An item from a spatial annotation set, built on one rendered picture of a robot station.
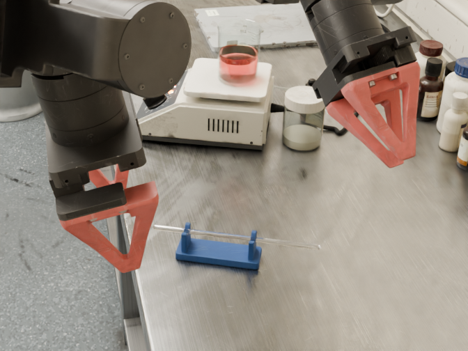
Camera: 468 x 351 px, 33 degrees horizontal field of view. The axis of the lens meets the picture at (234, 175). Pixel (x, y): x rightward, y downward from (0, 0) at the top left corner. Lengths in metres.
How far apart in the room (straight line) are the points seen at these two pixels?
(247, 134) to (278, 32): 0.44
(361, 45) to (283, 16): 0.98
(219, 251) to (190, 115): 0.27
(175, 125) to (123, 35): 0.71
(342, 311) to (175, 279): 0.19
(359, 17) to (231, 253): 0.37
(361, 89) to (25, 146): 2.12
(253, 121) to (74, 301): 1.03
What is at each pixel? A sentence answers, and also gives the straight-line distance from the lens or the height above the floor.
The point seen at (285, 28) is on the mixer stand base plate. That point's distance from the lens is 1.58.
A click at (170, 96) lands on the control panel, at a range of 1.19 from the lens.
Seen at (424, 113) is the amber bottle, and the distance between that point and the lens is 1.29.
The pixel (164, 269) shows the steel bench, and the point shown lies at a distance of 0.94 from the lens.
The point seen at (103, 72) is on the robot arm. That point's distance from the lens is 0.45.
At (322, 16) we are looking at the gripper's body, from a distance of 0.70.
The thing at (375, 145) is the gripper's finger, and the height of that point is 1.00.
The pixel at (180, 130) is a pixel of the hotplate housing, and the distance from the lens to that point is 1.16.
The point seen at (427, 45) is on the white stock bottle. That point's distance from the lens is 1.32.
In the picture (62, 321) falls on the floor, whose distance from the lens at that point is 2.01.
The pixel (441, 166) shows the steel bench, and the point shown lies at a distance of 1.19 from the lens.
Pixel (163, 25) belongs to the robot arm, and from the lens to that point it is 0.47.
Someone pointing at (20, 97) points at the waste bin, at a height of 0.09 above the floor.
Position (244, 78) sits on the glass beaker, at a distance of 1.15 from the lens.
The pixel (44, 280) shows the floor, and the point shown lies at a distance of 2.13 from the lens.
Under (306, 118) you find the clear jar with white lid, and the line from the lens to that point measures 1.14.
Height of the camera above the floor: 1.34
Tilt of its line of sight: 32 degrees down
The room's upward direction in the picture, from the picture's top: 2 degrees clockwise
